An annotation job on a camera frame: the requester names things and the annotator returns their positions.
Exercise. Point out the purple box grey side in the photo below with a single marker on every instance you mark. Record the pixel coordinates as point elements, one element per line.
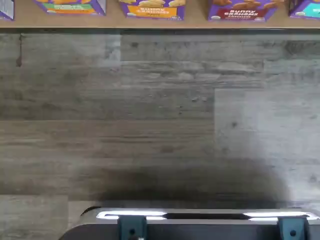
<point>6,8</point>

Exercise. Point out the purple box orange patch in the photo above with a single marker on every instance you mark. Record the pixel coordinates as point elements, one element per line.
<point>152,10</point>

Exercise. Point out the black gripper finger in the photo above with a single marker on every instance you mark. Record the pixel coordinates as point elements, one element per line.
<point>293,228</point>
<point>131,228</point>

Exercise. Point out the purple box green patch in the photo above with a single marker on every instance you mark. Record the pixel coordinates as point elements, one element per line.
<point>72,7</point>

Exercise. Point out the wooden shelf board below purple boxes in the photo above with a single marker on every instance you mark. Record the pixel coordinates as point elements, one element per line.
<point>25,23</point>

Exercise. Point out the purple box teal patch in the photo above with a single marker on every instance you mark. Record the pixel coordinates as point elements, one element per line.
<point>306,8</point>

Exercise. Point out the purple box brown patch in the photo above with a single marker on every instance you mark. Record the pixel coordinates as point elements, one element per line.
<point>240,10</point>

